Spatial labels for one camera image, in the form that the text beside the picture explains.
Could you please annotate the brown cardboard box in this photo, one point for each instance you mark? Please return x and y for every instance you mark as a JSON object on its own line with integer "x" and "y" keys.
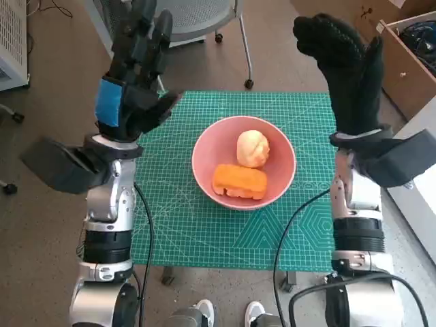
{"x": 374, "y": 12}

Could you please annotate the wooden crate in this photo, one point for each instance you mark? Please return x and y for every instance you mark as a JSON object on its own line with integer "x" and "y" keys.
{"x": 405, "y": 78}

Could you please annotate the grey white left robot foot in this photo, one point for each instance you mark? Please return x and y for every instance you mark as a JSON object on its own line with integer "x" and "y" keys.
{"x": 203, "y": 313}

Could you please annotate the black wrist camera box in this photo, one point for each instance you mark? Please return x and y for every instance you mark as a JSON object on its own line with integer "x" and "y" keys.
{"x": 61, "y": 167}
{"x": 398, "y": 163}

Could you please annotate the black table caster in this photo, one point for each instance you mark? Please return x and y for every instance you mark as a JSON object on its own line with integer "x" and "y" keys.
{"x": 167, "y": 276}
{"x": 289, "y": 282}

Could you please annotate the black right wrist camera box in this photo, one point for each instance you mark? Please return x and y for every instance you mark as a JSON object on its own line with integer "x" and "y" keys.
{"x": 398, "y": 163}

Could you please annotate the grey white right robot foot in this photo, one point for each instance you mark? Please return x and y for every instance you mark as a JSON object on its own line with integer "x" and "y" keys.
{"x": 255, "y": 313}

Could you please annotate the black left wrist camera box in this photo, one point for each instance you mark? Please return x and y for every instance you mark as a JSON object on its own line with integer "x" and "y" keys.
{"x": 61, "y": 167}

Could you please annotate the green cutting mat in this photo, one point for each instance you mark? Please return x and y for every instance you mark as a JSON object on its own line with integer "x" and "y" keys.
{"x": 204, "y": 235}

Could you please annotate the pink bowl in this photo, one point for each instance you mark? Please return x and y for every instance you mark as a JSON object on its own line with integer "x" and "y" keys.
{"x": 211, "y": 156}

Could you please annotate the grey white robot foot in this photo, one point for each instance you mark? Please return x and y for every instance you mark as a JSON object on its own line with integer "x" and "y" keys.
{"x": 255, "y": 313}
{"x": 203, "y": 313}

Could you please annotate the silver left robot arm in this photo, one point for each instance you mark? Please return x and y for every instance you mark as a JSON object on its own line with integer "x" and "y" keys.
{"x": 109, "y": 204}

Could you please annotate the round bread roll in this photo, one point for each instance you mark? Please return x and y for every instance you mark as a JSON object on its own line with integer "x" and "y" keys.
{"x": 253, "y": 148}

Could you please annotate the white perforated cabinet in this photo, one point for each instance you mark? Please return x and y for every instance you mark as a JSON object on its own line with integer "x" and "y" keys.
{"x": 13, "y": 41}

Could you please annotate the black left hand blue tape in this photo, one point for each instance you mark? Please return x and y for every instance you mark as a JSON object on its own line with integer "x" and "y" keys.
{"x": 133, "y": 85}

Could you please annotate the black caster chair base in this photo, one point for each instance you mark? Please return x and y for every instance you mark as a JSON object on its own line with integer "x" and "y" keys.
{"x": 17, "y": 116}

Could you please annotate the grey mesh office chair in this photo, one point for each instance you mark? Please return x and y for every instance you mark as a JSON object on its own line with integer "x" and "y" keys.
{"x": 204, "y": 17}

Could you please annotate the black gloved right hand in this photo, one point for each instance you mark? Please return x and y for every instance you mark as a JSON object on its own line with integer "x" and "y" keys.
{"x": 354, "y": 85}

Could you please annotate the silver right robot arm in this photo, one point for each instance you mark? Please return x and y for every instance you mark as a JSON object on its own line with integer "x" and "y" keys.
{"x": 361, "y": 231}

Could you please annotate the white desk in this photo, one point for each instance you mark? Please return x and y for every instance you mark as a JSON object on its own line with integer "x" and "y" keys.
{"x": 422, "y": 218}

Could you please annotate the orange sliced bread loaf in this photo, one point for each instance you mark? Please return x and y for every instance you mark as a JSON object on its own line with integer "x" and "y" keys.
{"x": 238, "y": 180}

